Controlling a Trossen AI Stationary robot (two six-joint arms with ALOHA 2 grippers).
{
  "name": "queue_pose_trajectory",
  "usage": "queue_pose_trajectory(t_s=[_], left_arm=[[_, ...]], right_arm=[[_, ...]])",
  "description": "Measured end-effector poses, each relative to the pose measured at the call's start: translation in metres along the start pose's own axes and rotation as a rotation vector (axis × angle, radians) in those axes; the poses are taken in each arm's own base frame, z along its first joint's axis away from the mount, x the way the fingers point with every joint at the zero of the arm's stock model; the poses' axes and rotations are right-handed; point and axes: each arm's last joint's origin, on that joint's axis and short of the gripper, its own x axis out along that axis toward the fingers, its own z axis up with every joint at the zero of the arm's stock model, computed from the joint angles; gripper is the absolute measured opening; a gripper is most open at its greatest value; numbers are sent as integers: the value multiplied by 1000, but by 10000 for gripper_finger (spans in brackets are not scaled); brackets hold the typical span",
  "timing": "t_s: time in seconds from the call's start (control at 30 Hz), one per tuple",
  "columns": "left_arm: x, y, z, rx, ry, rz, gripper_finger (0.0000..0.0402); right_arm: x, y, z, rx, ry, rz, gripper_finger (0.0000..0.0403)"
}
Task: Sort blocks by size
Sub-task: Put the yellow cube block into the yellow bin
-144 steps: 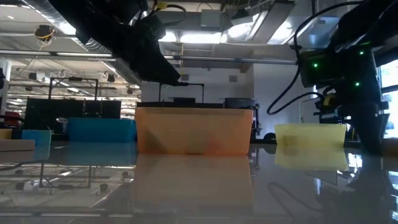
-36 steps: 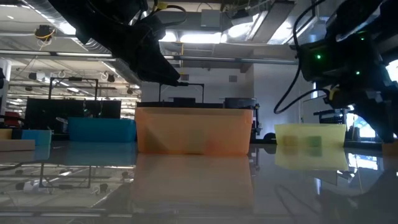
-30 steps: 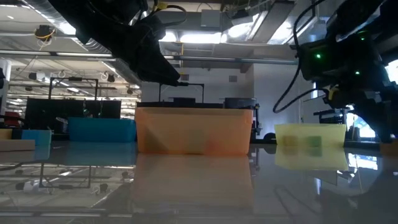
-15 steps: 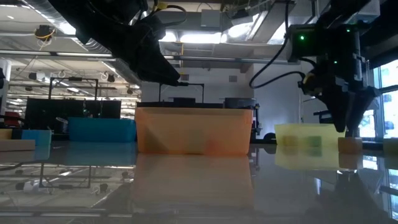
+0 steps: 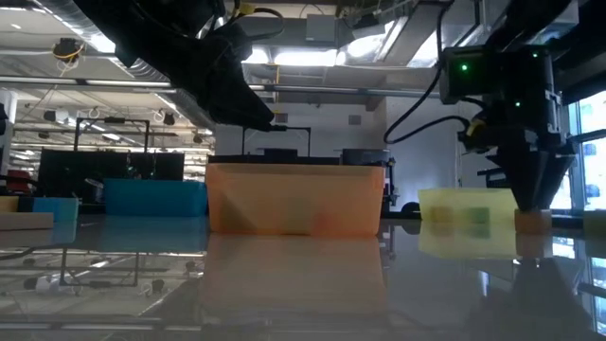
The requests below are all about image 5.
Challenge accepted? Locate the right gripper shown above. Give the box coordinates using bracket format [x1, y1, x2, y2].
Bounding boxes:
[458, 101, 577, 212]

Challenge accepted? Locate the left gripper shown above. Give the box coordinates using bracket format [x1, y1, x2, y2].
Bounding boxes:
[177, 23, 288, 133]

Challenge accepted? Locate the orange small cube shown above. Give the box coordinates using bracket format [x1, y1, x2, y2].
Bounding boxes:
[514, 209, 553, 236]

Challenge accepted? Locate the black workstation table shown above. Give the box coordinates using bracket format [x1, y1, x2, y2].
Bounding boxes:
[207, 148, 342, 166]

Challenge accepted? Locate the white monitor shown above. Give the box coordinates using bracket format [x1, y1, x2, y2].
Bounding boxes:
[461, 151, 496, 188]

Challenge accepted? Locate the green small cube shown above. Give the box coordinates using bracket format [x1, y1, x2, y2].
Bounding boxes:
[466, 206, 490, 224]

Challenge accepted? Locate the yellow plastic bin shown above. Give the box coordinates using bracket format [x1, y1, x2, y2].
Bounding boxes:
[418, 188, 522, 224]

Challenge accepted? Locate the ceiling light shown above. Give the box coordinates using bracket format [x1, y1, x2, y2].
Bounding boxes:
[243, 46, 340, 67]

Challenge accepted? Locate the window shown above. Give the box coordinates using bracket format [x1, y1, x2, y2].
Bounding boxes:
[565, 89, 606, 212]

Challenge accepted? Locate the orange plastic bin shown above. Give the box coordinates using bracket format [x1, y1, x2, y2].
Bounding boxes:
[205, 163, 385, 238]

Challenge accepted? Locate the horizontal steel pipe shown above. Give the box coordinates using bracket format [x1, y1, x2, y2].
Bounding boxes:
[0, 77, 458, 99]

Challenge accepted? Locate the grey ceiling box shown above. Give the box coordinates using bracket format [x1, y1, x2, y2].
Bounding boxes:
[305, 13, 338, 43]

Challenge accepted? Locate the blue plastic bin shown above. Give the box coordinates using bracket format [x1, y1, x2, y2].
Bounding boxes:
[102, 178, 209, 218]

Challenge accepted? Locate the black box monitor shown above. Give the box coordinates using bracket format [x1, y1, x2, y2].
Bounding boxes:
[341, 148, 390, 167]

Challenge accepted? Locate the red-orange block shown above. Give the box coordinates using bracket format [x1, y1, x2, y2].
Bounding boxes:
[312, 212, 337, 236]

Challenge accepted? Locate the black equipment stand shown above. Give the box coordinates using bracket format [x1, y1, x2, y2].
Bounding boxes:
[383, 158, 401, 214]

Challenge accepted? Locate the teal block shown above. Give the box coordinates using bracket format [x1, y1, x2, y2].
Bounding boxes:
[31, 197, 80, 224]

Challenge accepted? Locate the red chair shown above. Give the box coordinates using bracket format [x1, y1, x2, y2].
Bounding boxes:
[7, 170, 32, 193]

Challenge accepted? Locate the flat wooden block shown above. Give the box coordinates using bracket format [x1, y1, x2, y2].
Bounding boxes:
[0, 211, 55, 232]

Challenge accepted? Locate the black metal frame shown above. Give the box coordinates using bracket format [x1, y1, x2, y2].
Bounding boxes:
[73, 117, 151, 153]
[241, 125, 312, 157]

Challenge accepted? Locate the silver rectangular ceiling duct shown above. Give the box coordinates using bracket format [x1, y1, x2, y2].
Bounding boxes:
[406, 0, 581, 72]

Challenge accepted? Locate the ceiling cable reel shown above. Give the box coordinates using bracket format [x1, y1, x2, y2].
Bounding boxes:
[51, 37, 86, 65]

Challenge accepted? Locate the silver round ceiling duct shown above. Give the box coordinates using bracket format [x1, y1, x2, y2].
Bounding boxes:
[32, 0, 209, 84]

